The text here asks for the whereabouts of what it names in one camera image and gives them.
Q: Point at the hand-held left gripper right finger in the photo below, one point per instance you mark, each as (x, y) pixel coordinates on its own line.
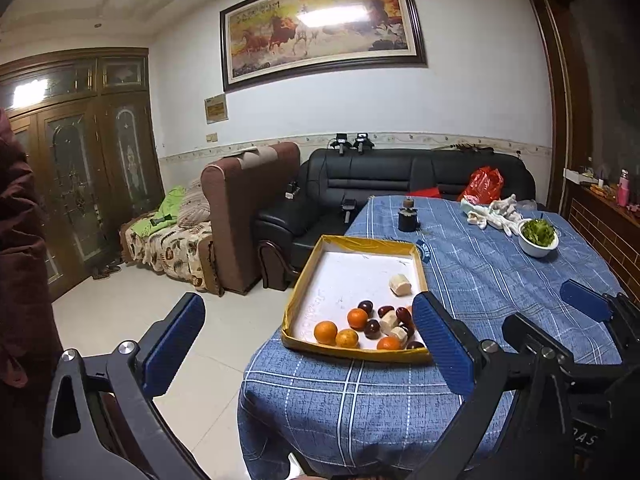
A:
(442, 345)

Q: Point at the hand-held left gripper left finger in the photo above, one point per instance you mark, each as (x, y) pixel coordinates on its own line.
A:
(175, 340)

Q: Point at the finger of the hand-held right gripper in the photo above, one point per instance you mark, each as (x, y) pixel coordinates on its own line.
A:
(585, 300)
(520, 327)

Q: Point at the pale peeled chunk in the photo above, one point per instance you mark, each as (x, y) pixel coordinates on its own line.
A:
(389, 320)
(400, 284)
(398, 333)

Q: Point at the small orange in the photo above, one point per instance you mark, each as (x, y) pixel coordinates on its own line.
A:
(325, 332)
(346, 338)
(388, 344)
(357, 318)

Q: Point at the yellow-rimmed white tray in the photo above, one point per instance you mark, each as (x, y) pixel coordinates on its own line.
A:
(350, 275)

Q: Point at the blue checked tablecloth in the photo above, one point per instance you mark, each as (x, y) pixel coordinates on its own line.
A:
(490, 270)

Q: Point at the white bowl of greens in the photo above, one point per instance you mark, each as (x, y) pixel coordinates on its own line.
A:
(537, 250)

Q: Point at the brown side cabinet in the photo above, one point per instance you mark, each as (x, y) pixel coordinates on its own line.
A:
(605, 230)

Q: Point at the floral blanket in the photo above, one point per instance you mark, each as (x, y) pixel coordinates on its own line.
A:
(165, 250)

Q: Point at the pair of shoes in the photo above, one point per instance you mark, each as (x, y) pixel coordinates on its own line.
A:
(105, 272)

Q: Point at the white cloth gloves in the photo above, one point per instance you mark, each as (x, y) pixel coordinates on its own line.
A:
(500, 215)

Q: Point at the pink bottle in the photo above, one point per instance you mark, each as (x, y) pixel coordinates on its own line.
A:
(623, 190)

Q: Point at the black jar with figurine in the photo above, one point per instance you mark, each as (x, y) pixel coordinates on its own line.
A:
(407, 220)

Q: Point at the light blue cloth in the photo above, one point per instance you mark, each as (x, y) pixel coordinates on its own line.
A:
(467, 206)

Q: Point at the green cloth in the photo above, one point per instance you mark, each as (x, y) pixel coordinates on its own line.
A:
(167, 207)

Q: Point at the red plastic bag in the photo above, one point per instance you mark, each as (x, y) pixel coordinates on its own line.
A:
(482, 185)

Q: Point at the brown armchair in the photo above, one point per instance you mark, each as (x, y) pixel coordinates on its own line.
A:
(250, 210)

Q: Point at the red cushion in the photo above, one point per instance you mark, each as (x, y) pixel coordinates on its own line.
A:
(425, 192)

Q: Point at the black gadget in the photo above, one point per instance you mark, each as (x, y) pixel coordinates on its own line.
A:
(292, 189)
(341, 141)
(348, 205)
(361, 141)

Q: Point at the dark red cloth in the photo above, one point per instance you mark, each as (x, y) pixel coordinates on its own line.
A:
(20, 260)

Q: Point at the black leather sofa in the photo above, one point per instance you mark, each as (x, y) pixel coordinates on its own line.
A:
(380, 170)

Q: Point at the wooden wardrobe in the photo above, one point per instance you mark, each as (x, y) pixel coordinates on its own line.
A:
(75, 170)

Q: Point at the framed horse painting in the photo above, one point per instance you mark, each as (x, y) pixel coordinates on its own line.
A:
(320, 30)

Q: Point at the dark wooden door frame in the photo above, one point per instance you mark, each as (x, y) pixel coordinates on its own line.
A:
(565, 85)

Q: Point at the yellow wall plaque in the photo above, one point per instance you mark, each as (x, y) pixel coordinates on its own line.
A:
(216, 109)

